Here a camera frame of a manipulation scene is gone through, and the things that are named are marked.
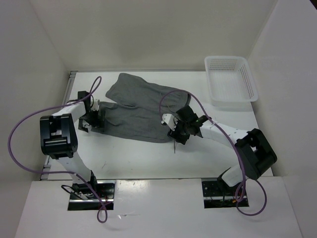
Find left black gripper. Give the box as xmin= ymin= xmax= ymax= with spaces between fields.
xmin=78 ymin=109 xmax=105 ymax=133

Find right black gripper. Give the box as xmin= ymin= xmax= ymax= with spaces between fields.
xmin=167 ymin=117 xmax=190 ymax=145

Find grey shorts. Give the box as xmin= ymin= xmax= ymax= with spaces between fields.
xmin=93 ymin=73 xmax=191 ymax=143

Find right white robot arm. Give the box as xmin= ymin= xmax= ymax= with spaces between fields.
xmin=161 ymin=106 xmax=277 ymax=195

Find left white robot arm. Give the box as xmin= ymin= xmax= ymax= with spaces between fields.
xmin=40 ymin=91 xmax=102 ymax=198

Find white plastic basket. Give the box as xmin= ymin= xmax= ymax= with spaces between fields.
xmin=204 ymin=56 xmax=259 ymax=103

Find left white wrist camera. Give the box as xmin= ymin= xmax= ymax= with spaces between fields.
xmin=91 ymin=99 xmax=100 ymax=111

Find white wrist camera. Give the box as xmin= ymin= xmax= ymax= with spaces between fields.
xmin=161 ymin=114 xmax=178 ymax=131
xmin=91 ymin=99 xmax=100 ymax=111

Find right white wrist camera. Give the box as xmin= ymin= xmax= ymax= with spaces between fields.
xmin=161 ymin=114 xmax=178 ymax=131

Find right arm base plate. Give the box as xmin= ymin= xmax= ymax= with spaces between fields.
xmin=201 ymin=178 xmax=249 ymax=209

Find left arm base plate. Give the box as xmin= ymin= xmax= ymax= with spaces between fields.
xmin=61 ymin=181 xmax=115 ymax=211

